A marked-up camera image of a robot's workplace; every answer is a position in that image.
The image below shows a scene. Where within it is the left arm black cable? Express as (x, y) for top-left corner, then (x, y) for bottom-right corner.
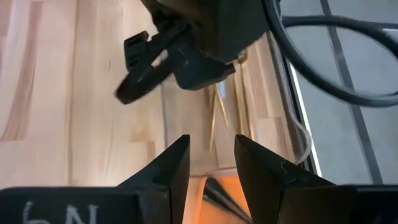
(262, 0), (398, 108)

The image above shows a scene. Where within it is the clear plastic bin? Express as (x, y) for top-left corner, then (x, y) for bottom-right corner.
(160, 30), (313, 178)

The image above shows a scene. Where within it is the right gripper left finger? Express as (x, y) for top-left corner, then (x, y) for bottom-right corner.
(116, 134), (191, 224)

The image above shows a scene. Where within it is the dark metal fork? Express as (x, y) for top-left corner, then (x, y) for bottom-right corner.
(201, 176), (253, 224)

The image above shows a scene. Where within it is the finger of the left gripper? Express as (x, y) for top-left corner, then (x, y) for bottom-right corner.
(114, 30), (187, 105)
(169, 40), (236, 91)

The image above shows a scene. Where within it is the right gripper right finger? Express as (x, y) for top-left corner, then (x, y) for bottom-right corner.
(234, 134), (358, 224)

